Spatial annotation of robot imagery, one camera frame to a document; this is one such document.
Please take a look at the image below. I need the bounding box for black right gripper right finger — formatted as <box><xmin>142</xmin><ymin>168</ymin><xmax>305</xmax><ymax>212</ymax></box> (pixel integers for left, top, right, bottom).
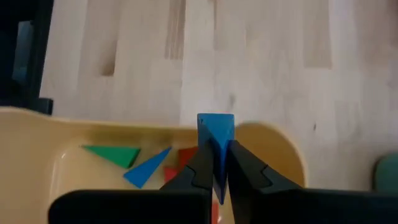
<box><xmin>226</xmin><ymin>139</ymin><xmax>398</xmax><ymax>224</ymax></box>

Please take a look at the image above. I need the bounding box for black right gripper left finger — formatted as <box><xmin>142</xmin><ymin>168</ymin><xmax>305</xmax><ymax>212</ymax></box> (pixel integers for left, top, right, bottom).
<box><xmin>48</xmin><ymin>140</ymin><xmax>215</xmax><ymax>224</ymax></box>

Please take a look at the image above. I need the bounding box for blue wooden block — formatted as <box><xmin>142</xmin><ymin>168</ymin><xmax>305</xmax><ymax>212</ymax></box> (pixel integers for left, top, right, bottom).
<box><xmin>123</xmin><ymin>146</ymin><xmax>173</xmax><ymax>190</ymax></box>
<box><xmin>197</xmin><ymin>113</ymin><xmax>236</xmax><ymax>206</ymax></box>

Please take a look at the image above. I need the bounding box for red wooden block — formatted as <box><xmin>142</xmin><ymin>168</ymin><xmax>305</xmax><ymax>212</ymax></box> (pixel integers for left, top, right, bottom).
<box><xmin>163</xmin><ymin>166</ymin><xmax>180</xmax><ymax>184</ymax></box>
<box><xmin>177</xmin><ymin>146</ymin><xmax>199</xmax><ymax>170</ymax></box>

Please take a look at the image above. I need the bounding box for green wooden block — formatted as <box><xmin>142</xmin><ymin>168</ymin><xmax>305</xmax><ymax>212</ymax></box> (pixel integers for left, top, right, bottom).
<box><xmin>81</xmin><ymin>144</ymin><xmax>142</xmax><ymax>170</ymax></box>

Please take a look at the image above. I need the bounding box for teal plastic bin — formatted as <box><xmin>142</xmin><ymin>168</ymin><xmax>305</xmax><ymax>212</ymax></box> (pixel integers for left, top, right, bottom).
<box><xmin>373</xmin><ymin>152</ymin><xmax>398</xmax><ymax>192</ymax></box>

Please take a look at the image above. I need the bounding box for yellow plastic bin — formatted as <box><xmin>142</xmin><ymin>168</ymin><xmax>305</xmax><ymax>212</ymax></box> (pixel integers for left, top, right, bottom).
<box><xmin>0</xmin><ymin>105</ymin><xmax>308</xmax><ymax>224</ymax></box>

